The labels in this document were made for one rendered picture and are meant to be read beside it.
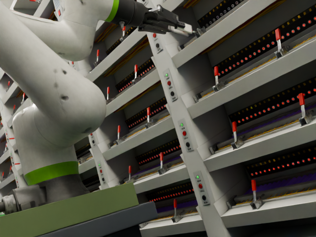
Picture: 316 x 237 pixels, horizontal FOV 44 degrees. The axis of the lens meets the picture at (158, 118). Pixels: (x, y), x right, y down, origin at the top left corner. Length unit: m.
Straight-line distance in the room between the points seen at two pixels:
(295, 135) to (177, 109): 0.49
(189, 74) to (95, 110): 0.74
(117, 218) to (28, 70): 0.35
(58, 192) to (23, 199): 0.07
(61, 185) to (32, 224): 0.14
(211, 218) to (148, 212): 0.59
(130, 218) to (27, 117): 0.32
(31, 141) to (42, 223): 0.21
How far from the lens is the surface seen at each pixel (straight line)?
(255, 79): 1.21
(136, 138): 1.71
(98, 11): 1.15
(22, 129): 0.95
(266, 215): 1.28
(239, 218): 1.36
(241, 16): 1.25
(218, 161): 1.36
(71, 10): 1.14
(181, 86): 1.45
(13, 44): 0.82
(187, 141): 1.44
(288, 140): 1.17
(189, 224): 1.55
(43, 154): 0.93
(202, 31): 1.39
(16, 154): 3.33
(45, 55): 0.83
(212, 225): 1.45
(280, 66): 1.16
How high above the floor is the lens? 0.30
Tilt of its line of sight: 10 degrees up
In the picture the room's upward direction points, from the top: 16 degrees counter-clockwise
